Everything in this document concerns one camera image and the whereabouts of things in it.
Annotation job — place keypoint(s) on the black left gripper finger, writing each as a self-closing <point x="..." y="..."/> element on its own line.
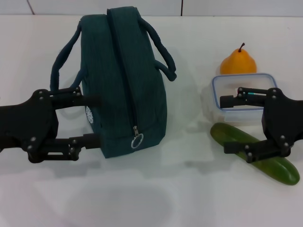
<point x="91" y="141"/>
<point x="90" y="100"/>

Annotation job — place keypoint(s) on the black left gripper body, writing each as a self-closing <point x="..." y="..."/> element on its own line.
<point x="28" y="123"/>

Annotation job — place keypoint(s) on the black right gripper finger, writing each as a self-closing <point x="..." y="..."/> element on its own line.
<point x="236" y="147"/>
<point x="228" y="101"/>

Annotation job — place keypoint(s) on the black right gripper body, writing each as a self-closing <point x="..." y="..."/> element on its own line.
<point x="284" y="118"/>

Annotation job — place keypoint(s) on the green cucumber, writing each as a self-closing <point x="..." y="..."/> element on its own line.
<point x="227" y="134"/>

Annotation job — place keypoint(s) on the dark teal insulated lunch bag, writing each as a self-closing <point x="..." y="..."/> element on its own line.
<point x="118" y="82"/>

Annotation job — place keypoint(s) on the orange yellow pear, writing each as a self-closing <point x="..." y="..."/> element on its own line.
<point x="237" y="62"/>

